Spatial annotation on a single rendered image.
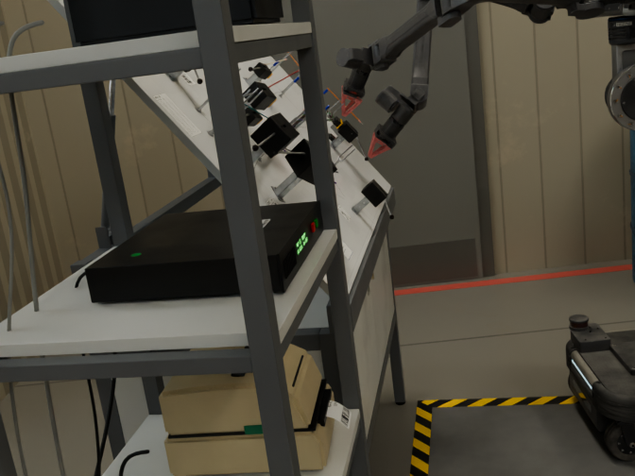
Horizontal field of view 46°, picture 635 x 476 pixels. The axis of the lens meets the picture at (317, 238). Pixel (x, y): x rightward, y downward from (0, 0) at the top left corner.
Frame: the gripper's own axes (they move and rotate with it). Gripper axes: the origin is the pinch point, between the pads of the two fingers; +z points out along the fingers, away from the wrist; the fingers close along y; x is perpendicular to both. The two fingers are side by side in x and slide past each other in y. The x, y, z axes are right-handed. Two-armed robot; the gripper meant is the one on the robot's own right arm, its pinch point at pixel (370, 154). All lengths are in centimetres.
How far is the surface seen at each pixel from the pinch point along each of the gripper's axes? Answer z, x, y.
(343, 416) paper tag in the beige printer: 13, -4, 122
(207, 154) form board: -2, -51, 85
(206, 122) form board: -3, -54, 70
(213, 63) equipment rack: -37, -61, 147
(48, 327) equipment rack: 14, -60, 140
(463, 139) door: 3, 74, -148
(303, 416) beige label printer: 13, -14, 129
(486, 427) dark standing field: 52, 90, 24
